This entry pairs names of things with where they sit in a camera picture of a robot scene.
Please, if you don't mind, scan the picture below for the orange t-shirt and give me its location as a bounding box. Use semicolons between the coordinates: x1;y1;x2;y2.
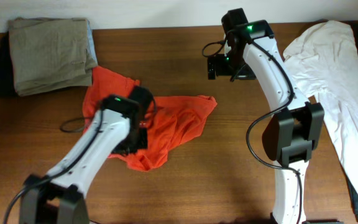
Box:
82;66;217;171

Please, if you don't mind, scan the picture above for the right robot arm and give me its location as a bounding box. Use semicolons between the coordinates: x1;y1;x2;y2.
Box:
206;8;324;223

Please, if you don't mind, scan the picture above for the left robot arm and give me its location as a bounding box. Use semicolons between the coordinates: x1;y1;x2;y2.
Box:
19;86;154;224

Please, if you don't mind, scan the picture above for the white shirt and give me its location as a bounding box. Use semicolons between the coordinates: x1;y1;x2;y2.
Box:
283;21;358;194

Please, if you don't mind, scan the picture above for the folded light blue garment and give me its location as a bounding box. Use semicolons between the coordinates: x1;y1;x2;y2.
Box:
86;21;98;67

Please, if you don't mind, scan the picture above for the folded olive green garment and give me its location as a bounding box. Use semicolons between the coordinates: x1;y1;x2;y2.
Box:
8;18;94;96

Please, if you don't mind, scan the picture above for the folded black garment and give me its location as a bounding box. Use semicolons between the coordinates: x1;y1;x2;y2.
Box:
0;33;18;98

